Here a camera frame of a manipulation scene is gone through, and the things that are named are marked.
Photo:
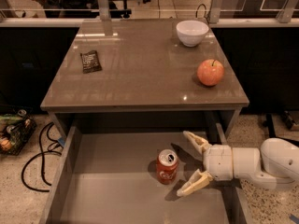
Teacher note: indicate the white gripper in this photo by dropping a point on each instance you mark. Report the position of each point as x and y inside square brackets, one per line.
[218, 162]

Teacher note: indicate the red coke can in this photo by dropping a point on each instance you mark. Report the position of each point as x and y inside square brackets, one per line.
[166, 166]

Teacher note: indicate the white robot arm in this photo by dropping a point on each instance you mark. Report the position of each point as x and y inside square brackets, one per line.
[275, 165]

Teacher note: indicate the grey open top drawer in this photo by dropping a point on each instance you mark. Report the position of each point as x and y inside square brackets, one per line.
[110, 178]

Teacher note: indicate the grey counter cabinet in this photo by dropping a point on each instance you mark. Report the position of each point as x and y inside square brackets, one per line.
[144, 68]

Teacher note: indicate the black stand with wheel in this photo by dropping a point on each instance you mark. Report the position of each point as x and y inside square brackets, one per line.
[282, 126]

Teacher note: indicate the red apple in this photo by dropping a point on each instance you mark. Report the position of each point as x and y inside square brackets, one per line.
[210, 72]

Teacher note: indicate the white bowl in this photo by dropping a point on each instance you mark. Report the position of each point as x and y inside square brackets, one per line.
[191, 33]

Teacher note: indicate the dark snack packet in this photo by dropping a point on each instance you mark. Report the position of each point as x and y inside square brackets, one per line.
[90, 62]

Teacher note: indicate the black wire basket with items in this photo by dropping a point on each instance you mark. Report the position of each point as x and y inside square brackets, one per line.
[15, 131]

